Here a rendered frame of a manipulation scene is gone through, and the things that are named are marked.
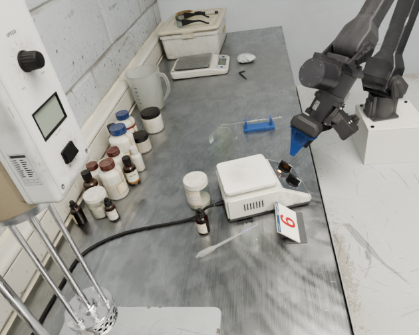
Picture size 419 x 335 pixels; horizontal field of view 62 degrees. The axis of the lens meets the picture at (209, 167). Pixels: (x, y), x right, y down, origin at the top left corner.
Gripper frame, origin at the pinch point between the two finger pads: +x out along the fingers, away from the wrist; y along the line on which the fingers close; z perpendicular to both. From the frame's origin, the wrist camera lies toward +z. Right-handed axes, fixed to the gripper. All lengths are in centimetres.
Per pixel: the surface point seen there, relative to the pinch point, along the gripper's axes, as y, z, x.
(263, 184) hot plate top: -11.9, -1.0, 9.9
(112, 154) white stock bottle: -15, -41, 27
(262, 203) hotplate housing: -11.3, 0.8, 14.3
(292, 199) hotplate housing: -6.6, 5.5, 11.8
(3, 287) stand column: -60, -15, 20
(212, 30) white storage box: 72, -76, 2
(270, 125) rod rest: 24.0, -15.9, 10.2
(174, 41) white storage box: 66, -91, 14
